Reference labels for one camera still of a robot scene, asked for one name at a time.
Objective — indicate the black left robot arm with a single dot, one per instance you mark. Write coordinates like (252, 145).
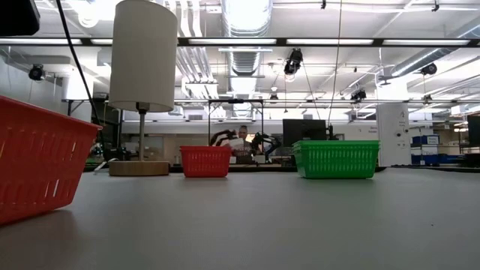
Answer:
(18, 17)

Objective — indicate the black background robot arm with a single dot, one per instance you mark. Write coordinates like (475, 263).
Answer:
(221, 137)
(268, 142)

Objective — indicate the person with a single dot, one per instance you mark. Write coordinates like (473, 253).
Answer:
(243, 131)

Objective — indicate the red plastic basket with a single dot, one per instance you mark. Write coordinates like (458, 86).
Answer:
(37, 161)
(205, 149)

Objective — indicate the black monitor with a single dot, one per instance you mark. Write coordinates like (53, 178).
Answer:
(474, 129)
(303, 133)

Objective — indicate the black overhead light bar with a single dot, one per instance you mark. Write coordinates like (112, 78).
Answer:
(281, 41)

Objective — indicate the white shade table lamp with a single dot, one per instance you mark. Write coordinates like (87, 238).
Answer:
(142, 56)

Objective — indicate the black equipment rack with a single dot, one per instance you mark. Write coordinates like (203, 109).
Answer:
(112, 123)

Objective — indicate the light grey slanted bar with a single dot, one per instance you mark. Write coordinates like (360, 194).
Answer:
(101, 168)

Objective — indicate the white building pillar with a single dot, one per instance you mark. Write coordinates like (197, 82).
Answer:
(393, 123)

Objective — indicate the blue storage bin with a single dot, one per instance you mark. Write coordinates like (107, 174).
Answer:
(431, 159)
(417, 140)

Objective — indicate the silver ceiling air duct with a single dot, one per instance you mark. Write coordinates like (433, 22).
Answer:
(245, 60)

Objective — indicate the black ceiling-mounted camera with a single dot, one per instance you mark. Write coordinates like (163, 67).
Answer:
(358, 95)
(428, 69)
(36, 72)
(293, 62)

